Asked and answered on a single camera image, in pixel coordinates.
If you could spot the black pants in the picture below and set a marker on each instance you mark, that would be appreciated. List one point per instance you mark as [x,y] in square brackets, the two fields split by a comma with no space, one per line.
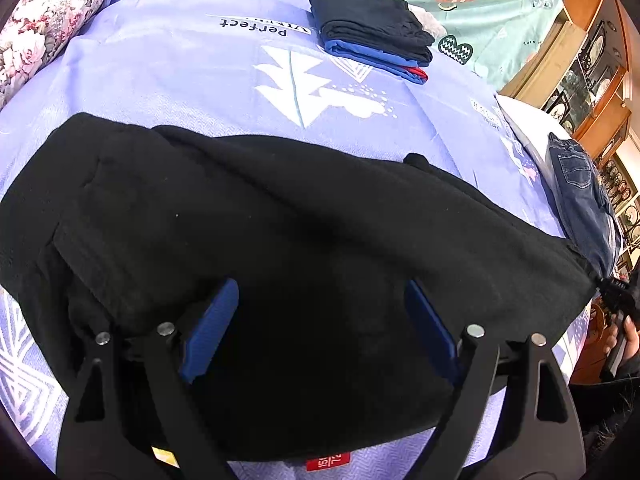
[370,20]
[300,210]

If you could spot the purple printed bed sheet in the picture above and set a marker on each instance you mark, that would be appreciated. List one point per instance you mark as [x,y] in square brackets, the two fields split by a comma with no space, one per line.
[175,75]

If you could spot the red label tag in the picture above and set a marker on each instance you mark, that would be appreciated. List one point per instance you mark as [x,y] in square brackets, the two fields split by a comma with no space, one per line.
[327,461]

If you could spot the folded black pants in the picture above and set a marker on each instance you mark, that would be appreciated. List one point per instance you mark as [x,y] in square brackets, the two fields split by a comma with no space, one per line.
[370,20]

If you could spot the teal heart printed sheet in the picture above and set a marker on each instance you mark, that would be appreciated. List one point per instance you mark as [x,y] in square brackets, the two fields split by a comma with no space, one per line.
[490,25]

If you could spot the folded red garment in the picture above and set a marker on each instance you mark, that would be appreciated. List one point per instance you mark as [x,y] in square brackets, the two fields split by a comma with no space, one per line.
[417,74]

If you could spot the floral bolster pillow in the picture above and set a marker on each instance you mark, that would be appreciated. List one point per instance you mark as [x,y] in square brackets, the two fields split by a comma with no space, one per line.
[45,25]

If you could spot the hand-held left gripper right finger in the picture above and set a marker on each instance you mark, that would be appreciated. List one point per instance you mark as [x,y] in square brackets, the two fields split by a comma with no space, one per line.
[431,332]

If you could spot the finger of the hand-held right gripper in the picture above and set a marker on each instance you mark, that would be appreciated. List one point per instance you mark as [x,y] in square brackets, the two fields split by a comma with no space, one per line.
[614,294]

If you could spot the light wooden board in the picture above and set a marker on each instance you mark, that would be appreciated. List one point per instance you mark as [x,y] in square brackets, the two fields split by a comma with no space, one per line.
[545,65]

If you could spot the wooden display cabinet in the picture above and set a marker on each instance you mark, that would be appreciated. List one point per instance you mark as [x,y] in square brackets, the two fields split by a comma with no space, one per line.
[602,125]

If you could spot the person's right hand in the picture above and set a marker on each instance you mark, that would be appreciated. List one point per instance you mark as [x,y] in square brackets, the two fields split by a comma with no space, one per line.
[632,337]

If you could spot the grey cloth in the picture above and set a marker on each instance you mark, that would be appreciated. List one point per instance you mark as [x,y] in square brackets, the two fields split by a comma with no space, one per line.
[433,25]

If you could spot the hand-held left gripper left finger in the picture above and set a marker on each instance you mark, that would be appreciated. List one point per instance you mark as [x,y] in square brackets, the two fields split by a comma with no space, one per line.
[214,327]

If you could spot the white pillow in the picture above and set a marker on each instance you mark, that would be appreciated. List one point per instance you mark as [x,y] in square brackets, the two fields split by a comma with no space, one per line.
[520,120]

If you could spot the person's right forearm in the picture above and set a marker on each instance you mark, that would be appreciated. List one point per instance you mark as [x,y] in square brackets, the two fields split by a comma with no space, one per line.
[600,405]

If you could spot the folded blue garment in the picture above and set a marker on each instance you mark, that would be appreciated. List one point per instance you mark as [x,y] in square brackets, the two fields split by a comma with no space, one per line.
[360,54]

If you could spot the blue jeans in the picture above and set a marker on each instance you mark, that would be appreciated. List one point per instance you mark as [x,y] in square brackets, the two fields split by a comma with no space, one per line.
[580,195]

